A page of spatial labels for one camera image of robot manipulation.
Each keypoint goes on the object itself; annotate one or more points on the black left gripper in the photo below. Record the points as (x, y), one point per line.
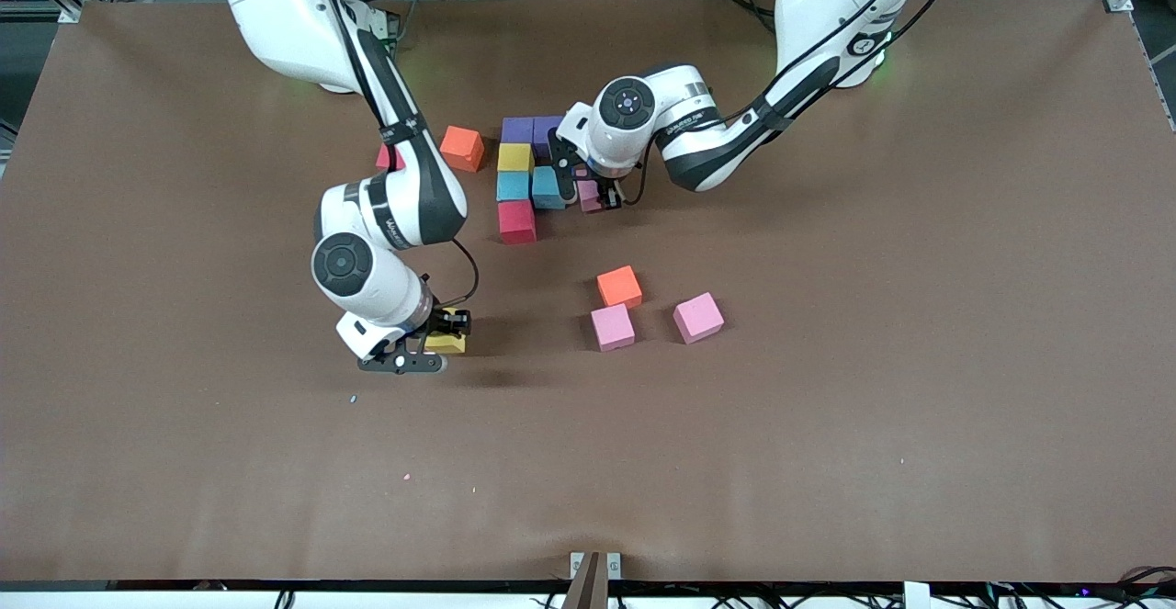
(606, 189)

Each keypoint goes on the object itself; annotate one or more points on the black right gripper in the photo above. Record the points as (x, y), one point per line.
(449, 322)

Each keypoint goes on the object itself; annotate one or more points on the light pink foam cube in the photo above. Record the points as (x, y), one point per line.
(698, 316)
(613, 325)
(586, 197)

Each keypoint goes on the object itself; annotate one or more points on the purple foam cube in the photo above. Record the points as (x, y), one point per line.
(544, 129)
(517, 129)

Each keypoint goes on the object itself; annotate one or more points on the chipped blue foam cube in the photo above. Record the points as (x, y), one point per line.
(513, 186)

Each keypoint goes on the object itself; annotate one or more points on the red foam cube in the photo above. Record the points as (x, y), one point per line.
(384, 159)
(517, 223)

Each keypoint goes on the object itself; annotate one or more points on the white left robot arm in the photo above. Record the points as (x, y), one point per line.
(611, 140)

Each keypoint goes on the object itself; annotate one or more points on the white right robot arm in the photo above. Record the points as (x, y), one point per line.
(404, 196)

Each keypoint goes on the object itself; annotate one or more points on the dented orange foam cube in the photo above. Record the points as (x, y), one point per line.
(462, 149)

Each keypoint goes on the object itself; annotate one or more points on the metal table clamp bracket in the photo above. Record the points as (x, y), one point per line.
(595, 568)

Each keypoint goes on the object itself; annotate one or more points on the aluminium table edge rail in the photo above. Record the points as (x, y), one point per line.
(1159, 67)

